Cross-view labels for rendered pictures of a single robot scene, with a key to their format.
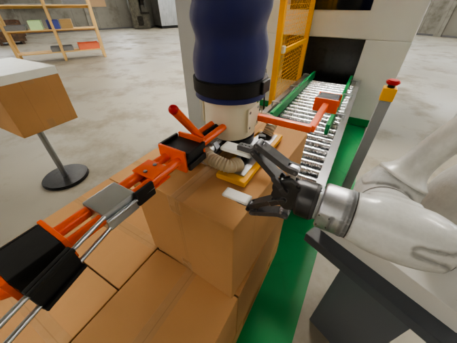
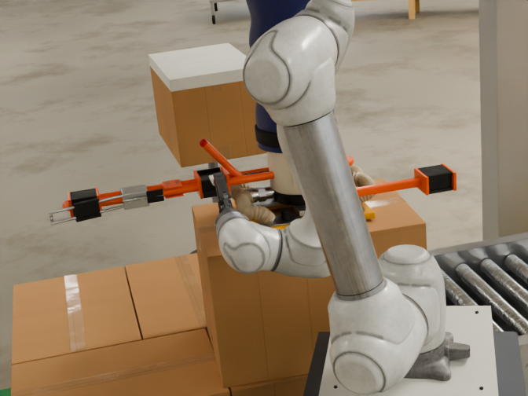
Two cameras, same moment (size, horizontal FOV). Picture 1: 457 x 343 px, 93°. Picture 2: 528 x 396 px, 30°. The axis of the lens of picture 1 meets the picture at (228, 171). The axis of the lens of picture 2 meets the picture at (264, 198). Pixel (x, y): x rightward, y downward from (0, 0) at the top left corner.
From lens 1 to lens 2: 228 cm
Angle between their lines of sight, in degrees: 46
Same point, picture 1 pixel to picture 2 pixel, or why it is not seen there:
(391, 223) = (225, 229)
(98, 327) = (107, 352)
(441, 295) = (328, 379)
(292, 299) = not seen: outside the picture
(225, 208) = not seen: hidden behind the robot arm
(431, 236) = (231, 237)
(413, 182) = (294, 229)
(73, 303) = (104, 331)
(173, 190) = (205, 225)
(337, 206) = (221, 221)
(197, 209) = (203, 240)
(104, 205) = (127, 191)
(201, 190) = not seen: hidden behind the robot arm
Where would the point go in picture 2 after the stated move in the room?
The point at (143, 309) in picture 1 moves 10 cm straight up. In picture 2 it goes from (146, 359) to (141, 329)
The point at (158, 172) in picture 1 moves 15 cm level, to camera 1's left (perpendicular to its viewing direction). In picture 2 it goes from (172, 186) to (139, 176)
